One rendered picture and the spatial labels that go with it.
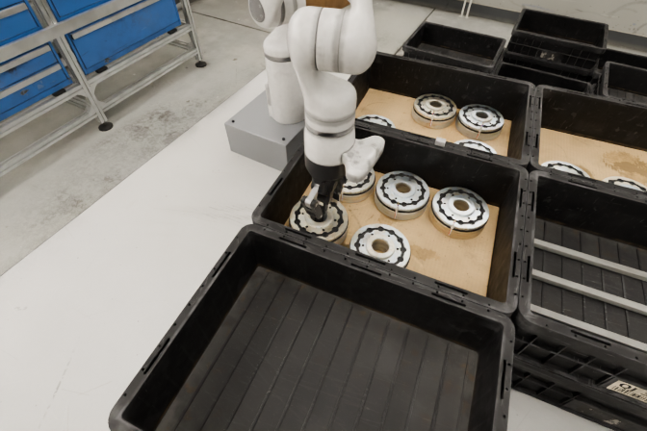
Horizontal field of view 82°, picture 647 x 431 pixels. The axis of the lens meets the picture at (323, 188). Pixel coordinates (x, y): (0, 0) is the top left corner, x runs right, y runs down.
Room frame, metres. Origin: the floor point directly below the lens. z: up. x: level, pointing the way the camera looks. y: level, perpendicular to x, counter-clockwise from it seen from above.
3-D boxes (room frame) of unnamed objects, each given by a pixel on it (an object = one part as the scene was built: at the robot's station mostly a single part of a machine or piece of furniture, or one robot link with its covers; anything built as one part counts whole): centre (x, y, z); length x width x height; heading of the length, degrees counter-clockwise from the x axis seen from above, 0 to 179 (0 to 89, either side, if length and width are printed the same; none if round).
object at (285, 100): (0.82, 0.09, 0.88); 0.09 x 0.09 x 0.17; 64
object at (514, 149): (0.69, -0.24, 0.87); 0.40 x 0.30 x 0.11; 67
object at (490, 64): (1.63, -0.60, 0.37); 0.40 x 0.30 x 0.45; 61
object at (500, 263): (0.42, -0.12, 0.87); 0.40 x 0.30 x 0.11; 67
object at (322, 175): (0.43, -0.01, 0.98); 0.08 x 0.08 x 0.09
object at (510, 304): (0.42, -0.12, 0.92); 0.40 x 0.30 x 0.02; 67
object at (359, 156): (0.42, -0.03, 1.05); 0.11 x 0.09 x 0.06; 60
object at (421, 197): (0.49, -0.15, 0.86); 0.10 x 0.10 x 0.01
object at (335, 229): (0.40, 0.01, 0.88); 0.10 x 0.10 x 0.01
